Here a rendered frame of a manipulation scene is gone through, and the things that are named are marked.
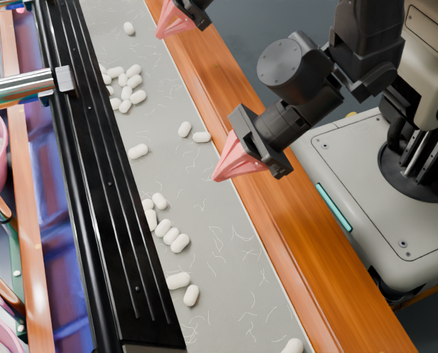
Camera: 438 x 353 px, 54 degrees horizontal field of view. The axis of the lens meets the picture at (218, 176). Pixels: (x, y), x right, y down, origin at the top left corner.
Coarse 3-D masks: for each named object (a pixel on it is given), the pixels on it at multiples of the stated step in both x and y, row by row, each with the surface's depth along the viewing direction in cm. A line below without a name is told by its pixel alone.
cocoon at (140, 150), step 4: (140, 144) 78; (144, 144) 78; (132, 148) 77; (136, 148) 77; (140, 148) 77; (144, 148) 78; (128, 152) 77; (132, 152) 77; (136, 152) 77; (140, 152) 78; (144, 152) 78; (132, 156) 77; (136, 156) 77
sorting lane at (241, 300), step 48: (96, 0) 112; (96, 48) 99; (144, 48) 99; (192, 144) 81; (144, 192) 74; (192, 192) 74; (192, 240) 68; (240, 240) 68; (240, 288) 63; (192, 336) 59; (240, 336) 59; (288, 336) 59
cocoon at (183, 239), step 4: (180, 236) 67; (184, 236) 66; (188, 236) 67; (176, 240) 66; (180, 240) 66; (184, 240) 66; (188, 240) 67; (172, 244) 66; (176, 244) 66; (180, 244) 66; (184, 244) 66; (172, 248) 66; (176, 248) 65; (180, 248) 66; (176, 252) 66
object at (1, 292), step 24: (0, 0) 42; (24, 0) 43; (48, 0) 43; (48, 72) 34; (0, 96) 33; (24, 96) 34; (48, 96) 34; (72, 96) 35; (0, 216) 66; (0, 288) 54; (24, 312) 60; (24, 336) 62
